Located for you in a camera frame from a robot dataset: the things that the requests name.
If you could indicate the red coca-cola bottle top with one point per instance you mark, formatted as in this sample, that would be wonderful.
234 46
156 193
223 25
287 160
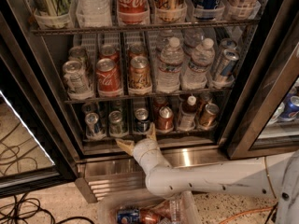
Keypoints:
131 11

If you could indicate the glass fridge door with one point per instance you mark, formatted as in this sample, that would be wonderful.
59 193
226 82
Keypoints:
264 82
29 157

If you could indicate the blue pepsi can in bin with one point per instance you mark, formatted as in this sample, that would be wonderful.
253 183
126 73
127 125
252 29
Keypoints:
128 216

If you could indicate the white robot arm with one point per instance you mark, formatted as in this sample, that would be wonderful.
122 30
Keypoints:
275 176

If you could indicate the red can bottom shelf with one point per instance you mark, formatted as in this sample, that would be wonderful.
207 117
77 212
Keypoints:
165 119

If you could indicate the silver blue slim can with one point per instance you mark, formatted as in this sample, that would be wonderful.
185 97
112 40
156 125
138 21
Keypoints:
227 61

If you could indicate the clear plastic bin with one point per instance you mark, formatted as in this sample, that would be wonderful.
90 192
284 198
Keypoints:
142 198

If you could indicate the silver white can middle shelf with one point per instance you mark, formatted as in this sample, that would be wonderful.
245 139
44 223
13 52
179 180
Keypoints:
75 77

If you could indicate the glass fridge door right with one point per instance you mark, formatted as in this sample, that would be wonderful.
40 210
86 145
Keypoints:
264 82

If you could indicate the small white-capped bottle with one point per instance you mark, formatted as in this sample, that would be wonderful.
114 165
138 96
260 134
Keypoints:
187 113

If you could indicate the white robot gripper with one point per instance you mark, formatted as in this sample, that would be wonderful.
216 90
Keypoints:
144 146

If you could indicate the clear bottle top shelf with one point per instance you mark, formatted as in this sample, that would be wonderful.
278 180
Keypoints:
94 13

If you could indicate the orange can middle shelf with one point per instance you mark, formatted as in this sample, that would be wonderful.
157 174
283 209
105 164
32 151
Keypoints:
139 73

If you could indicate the pepsi can behind right door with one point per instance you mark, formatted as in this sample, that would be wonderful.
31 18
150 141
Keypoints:
291 108

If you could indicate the clear water bottle right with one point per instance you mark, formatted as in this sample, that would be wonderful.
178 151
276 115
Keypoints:
202 57

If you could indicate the silver blue can bottom left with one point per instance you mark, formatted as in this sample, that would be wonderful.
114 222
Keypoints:
94 124

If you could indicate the glass fridge door left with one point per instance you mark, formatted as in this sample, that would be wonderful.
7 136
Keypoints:
29 157

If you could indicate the clear water bottle left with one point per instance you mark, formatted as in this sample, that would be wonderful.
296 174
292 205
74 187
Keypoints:
170 63

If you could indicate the bronze can bottom right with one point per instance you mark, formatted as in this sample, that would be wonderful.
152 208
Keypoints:
209 115

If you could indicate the plastic bottle in bin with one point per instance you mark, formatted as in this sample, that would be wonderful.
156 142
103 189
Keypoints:
166 212

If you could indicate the clear water bottle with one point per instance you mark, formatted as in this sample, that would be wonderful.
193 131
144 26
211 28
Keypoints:
202 57
170 63

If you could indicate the blue pepsi can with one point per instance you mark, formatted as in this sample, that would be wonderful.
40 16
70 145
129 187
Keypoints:
128 216
142 120

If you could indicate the red coca-cola can middle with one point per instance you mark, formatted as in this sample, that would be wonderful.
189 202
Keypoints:
108 75

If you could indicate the green silver can bottom shelf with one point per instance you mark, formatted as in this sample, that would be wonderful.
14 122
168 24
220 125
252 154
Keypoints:
116 123

